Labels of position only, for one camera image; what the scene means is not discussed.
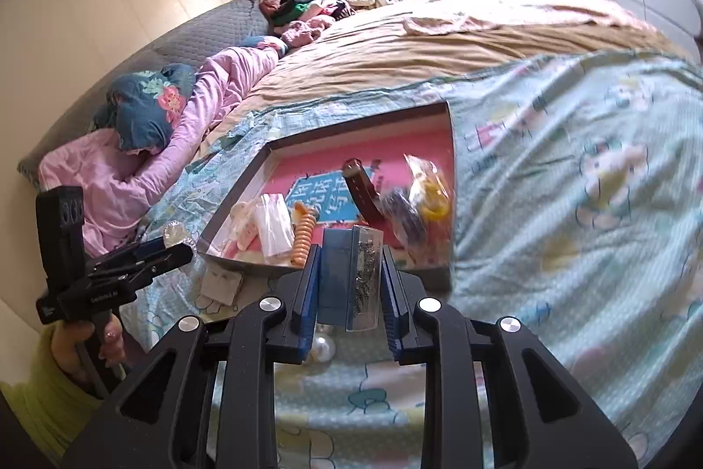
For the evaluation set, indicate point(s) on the green left sleeve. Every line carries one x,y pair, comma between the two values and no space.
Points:
50,408

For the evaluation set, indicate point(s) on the bag with silver chain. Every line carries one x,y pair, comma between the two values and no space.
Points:
175,233

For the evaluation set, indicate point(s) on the pile of clothes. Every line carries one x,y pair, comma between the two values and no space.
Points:
296,23

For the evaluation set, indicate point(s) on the bag of dark beads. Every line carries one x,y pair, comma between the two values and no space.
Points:
407,226

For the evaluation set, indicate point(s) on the Hello Kitty green bedsheet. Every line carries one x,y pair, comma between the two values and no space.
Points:
577,210

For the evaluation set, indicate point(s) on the clear plastic packet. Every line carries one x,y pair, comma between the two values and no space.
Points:
274,226

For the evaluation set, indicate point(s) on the pink patterned blanket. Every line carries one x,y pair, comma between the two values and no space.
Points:
439,17

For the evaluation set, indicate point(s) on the brown leather wristwatch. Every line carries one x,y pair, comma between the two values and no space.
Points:
362,191

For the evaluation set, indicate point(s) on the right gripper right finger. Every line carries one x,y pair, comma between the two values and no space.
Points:
492,388

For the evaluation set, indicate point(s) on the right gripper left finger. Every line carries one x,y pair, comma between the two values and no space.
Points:
204,396

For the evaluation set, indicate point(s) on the blue floral pillow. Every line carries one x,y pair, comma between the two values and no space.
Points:
144,107

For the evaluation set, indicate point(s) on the pink quilt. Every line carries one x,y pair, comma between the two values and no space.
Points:
119,188

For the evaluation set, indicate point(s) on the tan bed blanket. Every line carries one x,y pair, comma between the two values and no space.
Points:
372,50

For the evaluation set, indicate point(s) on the shallow cardboard box tray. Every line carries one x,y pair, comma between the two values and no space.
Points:
327,169

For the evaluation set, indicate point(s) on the grey padded headboard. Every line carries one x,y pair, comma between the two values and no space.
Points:
190,43

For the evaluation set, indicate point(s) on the beige earring card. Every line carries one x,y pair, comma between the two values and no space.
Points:
221,285

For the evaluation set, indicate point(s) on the bag of yellow rings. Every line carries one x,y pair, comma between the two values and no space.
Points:
430,195

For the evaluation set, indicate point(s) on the blue box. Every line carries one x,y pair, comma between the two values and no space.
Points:
349,278

